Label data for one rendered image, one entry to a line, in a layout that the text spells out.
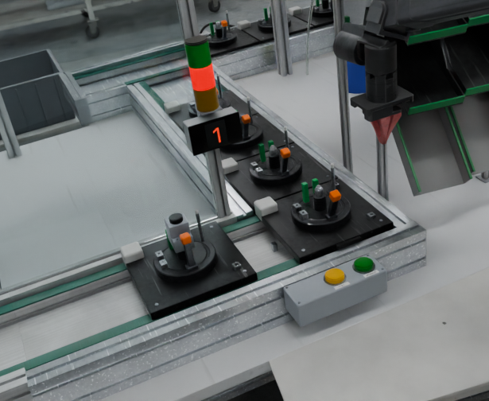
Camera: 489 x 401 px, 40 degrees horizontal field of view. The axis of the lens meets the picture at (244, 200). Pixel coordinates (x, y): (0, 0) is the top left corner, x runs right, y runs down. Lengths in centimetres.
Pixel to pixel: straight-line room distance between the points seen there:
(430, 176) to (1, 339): 103
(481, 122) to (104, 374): 105
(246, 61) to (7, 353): 159
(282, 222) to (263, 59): 125
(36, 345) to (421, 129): 100
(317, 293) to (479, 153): 58
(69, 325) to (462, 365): 81
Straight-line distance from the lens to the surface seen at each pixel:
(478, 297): 154
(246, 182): 176
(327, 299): 140
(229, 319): 141
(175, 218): 144
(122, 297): 156
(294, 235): 154
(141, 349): 137
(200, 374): 141
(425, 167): 164
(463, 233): 172
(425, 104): 153
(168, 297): 143
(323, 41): 284
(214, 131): 150
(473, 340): 144
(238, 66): 269
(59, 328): 153
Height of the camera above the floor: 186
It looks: 32 degrees down
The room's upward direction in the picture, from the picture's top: 9 degrees counter-clockwise
